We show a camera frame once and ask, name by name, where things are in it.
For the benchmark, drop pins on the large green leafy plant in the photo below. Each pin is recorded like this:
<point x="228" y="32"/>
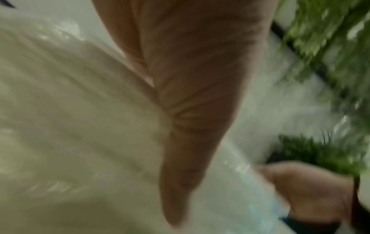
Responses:
<point x="332" y="38"/>

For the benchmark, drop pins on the small green bushy plant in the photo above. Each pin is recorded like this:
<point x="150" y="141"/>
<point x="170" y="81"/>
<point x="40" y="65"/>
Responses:
<point x="315" y="153"/>

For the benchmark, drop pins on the person's left hand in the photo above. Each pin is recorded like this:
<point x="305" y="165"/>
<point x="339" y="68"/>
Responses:
<point x="199" y="68"/>

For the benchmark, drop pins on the person's right hand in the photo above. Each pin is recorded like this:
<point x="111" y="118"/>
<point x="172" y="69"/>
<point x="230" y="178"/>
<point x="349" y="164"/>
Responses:
<point x="312" y="192"/>

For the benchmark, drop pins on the black window frame bar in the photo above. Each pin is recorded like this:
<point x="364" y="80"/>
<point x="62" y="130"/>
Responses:
<point x="300" y="48"/>

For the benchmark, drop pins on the clear plastic bag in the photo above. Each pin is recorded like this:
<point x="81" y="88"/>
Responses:
<point x="75" y="128"/>

